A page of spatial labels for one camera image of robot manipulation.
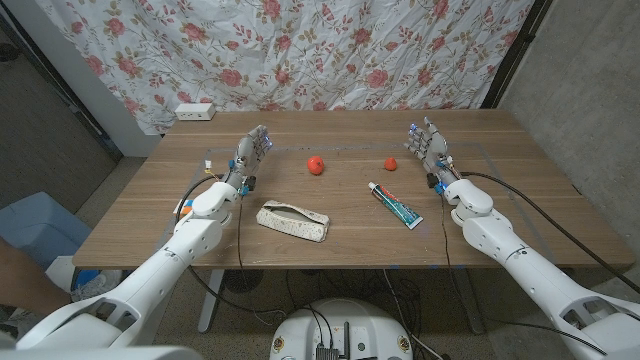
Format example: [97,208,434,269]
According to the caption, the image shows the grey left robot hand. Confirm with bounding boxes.
[223,124,274,197]

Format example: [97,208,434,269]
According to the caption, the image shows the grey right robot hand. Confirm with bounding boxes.
[403,116,461,194]

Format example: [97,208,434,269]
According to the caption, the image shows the cream dotted pen bag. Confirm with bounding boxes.
[255,199,331,244]

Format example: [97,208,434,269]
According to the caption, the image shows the white power strip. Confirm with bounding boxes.
[174,102,217,122]

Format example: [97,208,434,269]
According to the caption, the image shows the white teal toothpaste tube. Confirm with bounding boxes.
[367,181,424,231]

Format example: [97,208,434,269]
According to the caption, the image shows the floral curtain backdrop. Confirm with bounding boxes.
[34,0,536,136]

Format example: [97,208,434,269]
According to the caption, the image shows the black round floor object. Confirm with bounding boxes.
[223,269,265,294]

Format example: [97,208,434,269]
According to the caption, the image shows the metal table leg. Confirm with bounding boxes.
[197,269,226,334]
[452,269,486,335]

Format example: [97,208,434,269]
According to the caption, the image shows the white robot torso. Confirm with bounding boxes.
[269,298,414,360]

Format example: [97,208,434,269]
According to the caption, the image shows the grey sneaker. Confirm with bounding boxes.
[71,269,124,302]

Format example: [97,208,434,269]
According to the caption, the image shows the blue plastic bin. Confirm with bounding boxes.
[0,191,93,271]

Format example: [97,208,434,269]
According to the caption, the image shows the person leg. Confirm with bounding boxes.
[0,237,72,317]

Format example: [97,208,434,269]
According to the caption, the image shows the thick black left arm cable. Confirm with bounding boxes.
[174,173,287,321]

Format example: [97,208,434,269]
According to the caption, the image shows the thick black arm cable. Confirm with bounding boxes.
[459,171,640,295]
[174,173,287,321]

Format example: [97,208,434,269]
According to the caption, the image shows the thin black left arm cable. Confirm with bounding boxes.
[235,195,275,322]

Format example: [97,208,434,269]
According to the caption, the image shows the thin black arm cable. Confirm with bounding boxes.
[438,192,609,357]
[235,195,275,322]

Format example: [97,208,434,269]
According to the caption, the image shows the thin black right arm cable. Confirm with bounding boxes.
[438,192,609,357]

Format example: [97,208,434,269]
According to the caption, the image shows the black backdrop frame pole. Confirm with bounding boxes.
[480,0,554,110]
[0,9,124,161]

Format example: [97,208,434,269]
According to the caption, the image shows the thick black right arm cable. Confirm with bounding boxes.
[459,171,640,295]

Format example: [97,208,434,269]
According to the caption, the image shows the white floor cable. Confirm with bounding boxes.
[382,269,444,360]

